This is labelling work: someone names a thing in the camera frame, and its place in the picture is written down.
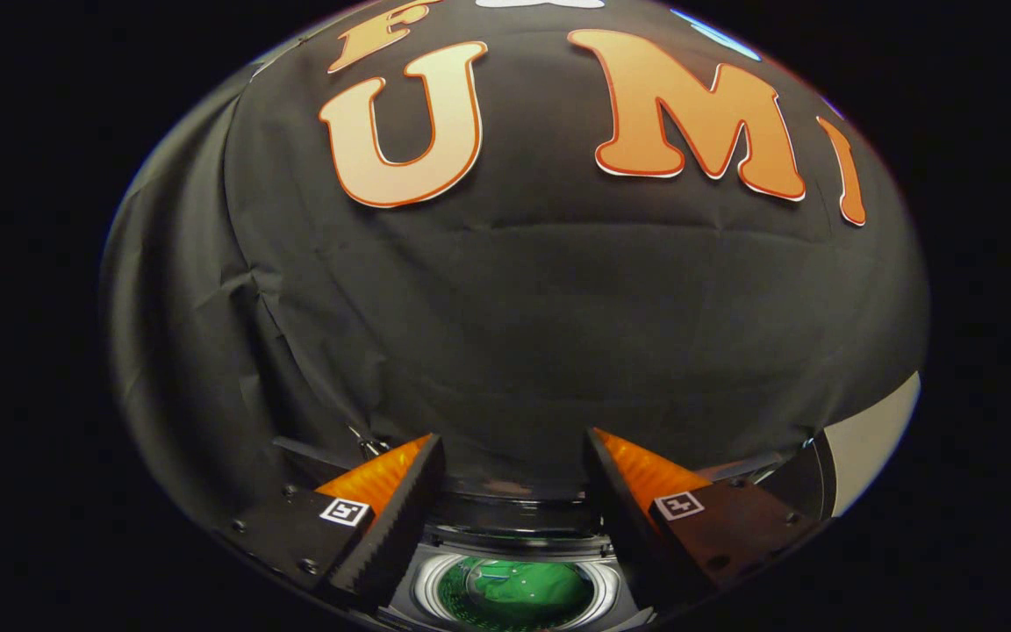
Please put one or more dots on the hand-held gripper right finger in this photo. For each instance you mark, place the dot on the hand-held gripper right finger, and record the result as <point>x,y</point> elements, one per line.
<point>624,527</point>

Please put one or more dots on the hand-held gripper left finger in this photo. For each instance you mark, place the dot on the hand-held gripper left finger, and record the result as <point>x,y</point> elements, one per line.
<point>396,527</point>

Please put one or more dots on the black washing machine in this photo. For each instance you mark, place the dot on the black washing machine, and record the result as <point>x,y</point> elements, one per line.
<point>514,527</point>

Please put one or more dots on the green polo shirt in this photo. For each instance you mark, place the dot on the green polo shirt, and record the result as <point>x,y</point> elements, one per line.
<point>523,597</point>

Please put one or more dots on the black backdrop cloth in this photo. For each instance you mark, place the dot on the black backdrop cloth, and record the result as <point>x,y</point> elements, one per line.
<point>514,307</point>

